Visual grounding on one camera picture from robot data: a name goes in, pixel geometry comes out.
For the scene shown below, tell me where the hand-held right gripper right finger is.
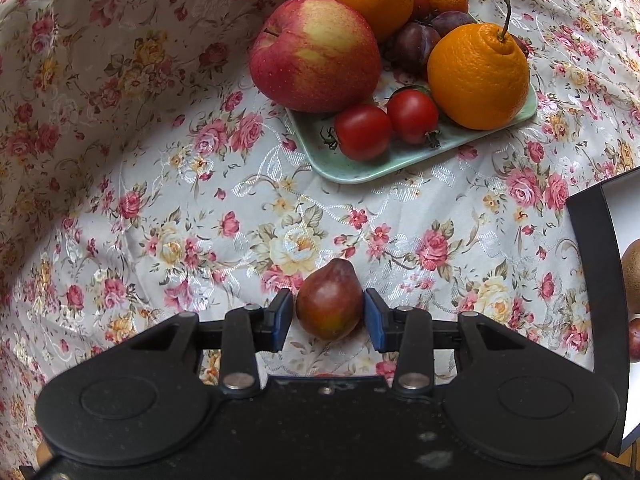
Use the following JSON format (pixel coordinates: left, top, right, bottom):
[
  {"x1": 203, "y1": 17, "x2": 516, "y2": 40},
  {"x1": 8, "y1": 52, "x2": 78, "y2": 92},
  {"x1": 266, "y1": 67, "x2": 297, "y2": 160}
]
[{"x1": 364, "y1": 287, "x2": 541, "y2": 393}]

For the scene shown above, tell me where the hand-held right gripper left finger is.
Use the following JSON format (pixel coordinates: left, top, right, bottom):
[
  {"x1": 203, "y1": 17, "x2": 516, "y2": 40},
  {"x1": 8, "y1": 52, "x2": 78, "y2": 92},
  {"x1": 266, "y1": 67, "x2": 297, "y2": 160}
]
[{"x1": 120, "y1": 288, "x2": 295, "y2": 396}]

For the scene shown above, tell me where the dark brownish red tomato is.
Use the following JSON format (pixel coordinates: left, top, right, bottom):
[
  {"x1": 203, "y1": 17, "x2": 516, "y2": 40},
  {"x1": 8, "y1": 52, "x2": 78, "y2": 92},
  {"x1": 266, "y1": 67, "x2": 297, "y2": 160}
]
[{"x1": 295, "y1": 258, "x2": 364, "y2": 340}]

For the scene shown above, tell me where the white box with dark rim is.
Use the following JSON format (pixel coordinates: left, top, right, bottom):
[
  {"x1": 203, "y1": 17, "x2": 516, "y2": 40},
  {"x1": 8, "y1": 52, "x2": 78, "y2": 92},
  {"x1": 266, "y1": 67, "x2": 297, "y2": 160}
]
[{"x1": 566, "y1": 165, "x2": 640, "y2": 458}]

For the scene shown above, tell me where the large brown kiwi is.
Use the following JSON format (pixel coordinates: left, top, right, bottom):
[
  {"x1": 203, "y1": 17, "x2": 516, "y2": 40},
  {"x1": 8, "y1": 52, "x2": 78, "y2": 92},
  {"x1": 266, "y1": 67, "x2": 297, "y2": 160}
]
[{"x1": 620, "y1": 240, "x2": 640, "y2": 314}]

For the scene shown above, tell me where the pale green tray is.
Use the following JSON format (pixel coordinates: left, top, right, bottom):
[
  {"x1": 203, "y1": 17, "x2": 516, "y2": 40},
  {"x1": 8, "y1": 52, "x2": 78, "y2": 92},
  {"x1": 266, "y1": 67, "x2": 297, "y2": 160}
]
[{"x1": 285, "y1": 10, "x2": 539, "y2": 185}]

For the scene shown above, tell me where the floral tablecloth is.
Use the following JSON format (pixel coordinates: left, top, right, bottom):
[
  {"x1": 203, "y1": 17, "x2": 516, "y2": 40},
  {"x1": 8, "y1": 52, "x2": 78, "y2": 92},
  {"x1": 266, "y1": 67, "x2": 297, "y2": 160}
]
[{"x1": 0, "y1": 0, "x2": 640, "y2": 471}]

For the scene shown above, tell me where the knobbed orange with stem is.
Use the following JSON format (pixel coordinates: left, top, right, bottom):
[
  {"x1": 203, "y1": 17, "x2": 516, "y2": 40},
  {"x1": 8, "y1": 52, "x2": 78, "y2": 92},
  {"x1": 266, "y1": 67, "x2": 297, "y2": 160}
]
[{"x1": 427, "y1": 0, "x2": 531, "y2": 131}]

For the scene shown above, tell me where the red yellow apple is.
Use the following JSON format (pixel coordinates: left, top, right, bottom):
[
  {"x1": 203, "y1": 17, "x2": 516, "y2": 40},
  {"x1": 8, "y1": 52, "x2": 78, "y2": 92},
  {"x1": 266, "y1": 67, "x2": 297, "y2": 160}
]
[{"x1": 249, "y1": 0, "x2": 382, "y2": 114}]

